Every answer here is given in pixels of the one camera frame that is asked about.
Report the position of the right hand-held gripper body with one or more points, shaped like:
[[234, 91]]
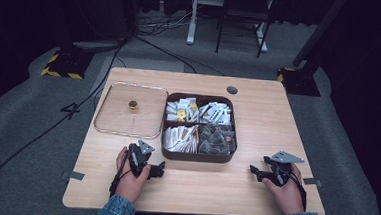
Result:
[[281, 171]]

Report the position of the clear lid with gold knob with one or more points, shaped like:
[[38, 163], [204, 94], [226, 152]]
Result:
[[121, 120]]

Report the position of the pile of white yellow packets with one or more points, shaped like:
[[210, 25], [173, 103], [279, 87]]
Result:
[[181, 111]]

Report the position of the pile of grey pyramid bags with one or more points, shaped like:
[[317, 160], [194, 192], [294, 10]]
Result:
[[216, 139]]

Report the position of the white desk leg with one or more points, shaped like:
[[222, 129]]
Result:
[[192, 20], [262, 38]]

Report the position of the row of white orange sachets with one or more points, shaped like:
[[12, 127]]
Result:
[[180, 138]]

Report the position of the brown four-compartment box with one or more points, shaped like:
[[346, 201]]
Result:
[[165, 154]]

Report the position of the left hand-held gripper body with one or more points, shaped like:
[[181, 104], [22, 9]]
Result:
[[138, 157]]

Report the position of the person's left hand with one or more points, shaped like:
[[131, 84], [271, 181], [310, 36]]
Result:
[[130, 185]]

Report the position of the black yellow striped stand base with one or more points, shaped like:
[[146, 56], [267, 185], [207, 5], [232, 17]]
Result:
[[300, 82], [68, 63]]

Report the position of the black metal chair frame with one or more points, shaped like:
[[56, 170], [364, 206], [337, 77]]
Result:
[[244, 14]]

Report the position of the grey tape piece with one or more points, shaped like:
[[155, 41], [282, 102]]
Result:
[[312, 182], [76, 175]]

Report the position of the dark slanted stand post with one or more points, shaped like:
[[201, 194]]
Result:
[[320, 28]]

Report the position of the person's right hand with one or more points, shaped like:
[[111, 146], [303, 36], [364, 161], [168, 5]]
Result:
[[286, 197]]

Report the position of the pile of white striped packets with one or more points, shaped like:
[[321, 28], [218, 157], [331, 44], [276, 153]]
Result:
[[215, 113]]

